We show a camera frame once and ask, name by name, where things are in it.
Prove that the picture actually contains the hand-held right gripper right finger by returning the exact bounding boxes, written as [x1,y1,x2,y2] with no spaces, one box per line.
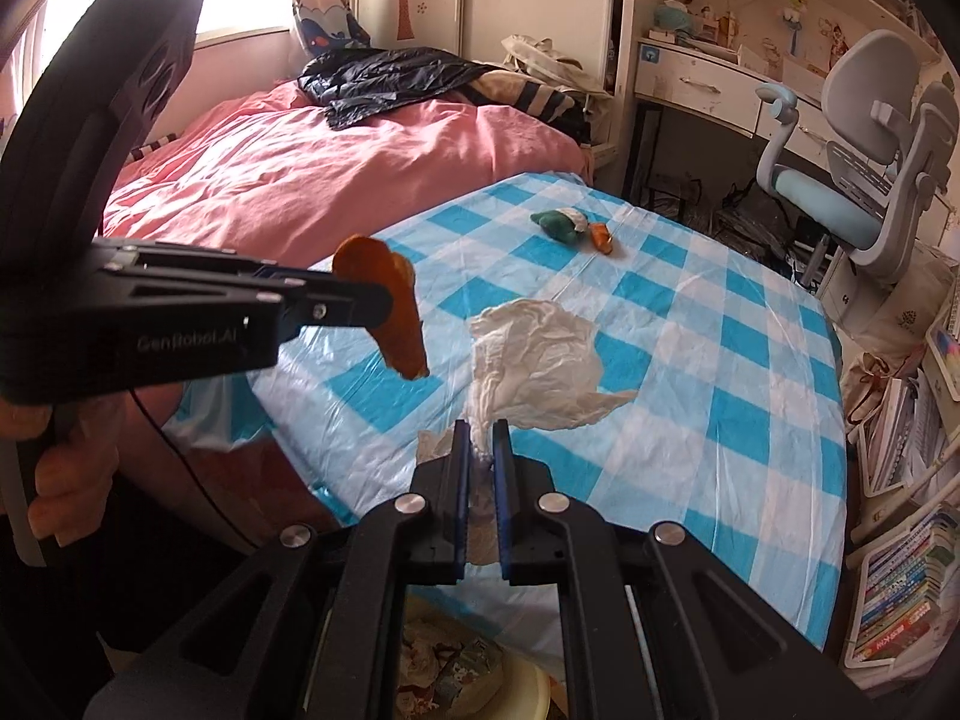
[491,418,901,720]

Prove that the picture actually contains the pink blanket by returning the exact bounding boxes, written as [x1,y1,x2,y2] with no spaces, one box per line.
[101,79,595,272]

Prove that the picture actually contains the large orange peel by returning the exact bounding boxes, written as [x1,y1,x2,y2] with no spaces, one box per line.
[332,235,431,382]

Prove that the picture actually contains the black puffer jacket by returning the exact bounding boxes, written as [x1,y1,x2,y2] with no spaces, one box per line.
[298,46,497,131]

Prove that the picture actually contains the white bookshelf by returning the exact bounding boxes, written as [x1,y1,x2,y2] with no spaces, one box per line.
[841,300,960,674]

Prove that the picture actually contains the white desk with drawers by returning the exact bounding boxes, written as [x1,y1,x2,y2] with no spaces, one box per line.
[615,0,947,242]

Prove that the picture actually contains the black cable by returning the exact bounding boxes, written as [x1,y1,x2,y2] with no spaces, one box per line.
[127,386,227,542]

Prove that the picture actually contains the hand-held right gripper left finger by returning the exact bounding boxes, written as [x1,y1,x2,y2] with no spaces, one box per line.
[82,422,473,720]

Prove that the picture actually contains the white paper bag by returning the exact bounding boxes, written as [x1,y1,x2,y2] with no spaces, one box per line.
[838,251,955,365]

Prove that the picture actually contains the grey and blue office chair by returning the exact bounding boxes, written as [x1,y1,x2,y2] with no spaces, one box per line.
[754,30,960,287]

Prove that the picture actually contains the yellow plastic bin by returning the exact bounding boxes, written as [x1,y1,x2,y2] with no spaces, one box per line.
[390,600,554,720]

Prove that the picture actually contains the row of colourful books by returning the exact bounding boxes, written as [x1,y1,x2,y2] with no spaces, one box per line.
[855,508,960,662]

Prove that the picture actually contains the white tissue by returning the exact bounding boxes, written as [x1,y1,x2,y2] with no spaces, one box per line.
[416,298,640,565]

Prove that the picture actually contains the brown navy striped cloth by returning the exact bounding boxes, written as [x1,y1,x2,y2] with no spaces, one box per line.
[450,67,595,145]

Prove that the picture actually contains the cream tote bag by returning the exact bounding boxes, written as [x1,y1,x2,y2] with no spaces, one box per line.
[501,34,614,96]

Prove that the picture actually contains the person's left hand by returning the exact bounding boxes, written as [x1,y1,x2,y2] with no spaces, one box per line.
[27,390,125,548]

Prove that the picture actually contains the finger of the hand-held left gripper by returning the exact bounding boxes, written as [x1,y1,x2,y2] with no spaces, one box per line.
[253,261,338,281]
[251,270,395,332]

